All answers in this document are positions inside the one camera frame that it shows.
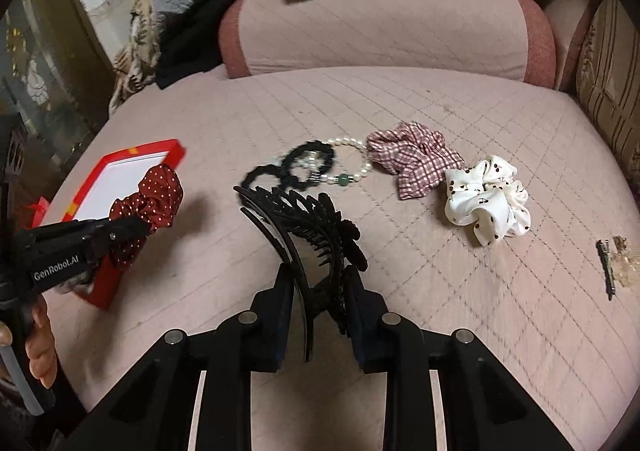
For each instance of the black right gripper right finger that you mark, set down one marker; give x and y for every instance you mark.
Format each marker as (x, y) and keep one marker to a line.
(364, 313)

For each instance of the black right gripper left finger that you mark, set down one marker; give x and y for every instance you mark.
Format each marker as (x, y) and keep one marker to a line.
(269, 333)

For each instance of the black claw hair clip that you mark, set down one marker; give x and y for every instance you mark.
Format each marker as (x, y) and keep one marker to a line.
(285, 216)

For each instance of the dark red polka dot scrunchie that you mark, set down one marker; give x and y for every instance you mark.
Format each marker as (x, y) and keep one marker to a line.
(153, 206)

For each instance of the red plaid scrunchie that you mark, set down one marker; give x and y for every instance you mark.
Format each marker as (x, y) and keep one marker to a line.
(416, 155)

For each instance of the white cherry print scrunchie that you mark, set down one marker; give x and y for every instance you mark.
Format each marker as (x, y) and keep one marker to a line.
(488, 198)

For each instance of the person's left hand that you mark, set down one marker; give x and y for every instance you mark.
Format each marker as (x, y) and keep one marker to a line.
(40, 345)

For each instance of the red box with white lining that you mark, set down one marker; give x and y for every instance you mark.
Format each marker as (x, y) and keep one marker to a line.
(116, 176)

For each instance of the pink quilted bed cover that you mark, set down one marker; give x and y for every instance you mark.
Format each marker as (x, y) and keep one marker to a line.
(537, 301)

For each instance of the wooden glass door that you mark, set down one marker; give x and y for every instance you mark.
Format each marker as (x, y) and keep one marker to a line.
(55, 73)

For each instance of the leaf patterned cloth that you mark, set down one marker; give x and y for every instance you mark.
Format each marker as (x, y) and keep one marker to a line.
(135, 64)

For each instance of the dark hair pin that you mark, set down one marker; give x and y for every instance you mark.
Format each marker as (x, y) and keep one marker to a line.
(605, 259)

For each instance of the clear hair clip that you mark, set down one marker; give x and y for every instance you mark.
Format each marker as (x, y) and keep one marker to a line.
(625, 262)

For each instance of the pink quilted pillow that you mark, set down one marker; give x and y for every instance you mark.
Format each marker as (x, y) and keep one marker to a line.
(509, 39)

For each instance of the striped brown cushion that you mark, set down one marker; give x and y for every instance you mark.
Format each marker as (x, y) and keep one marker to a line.
(607, 82)

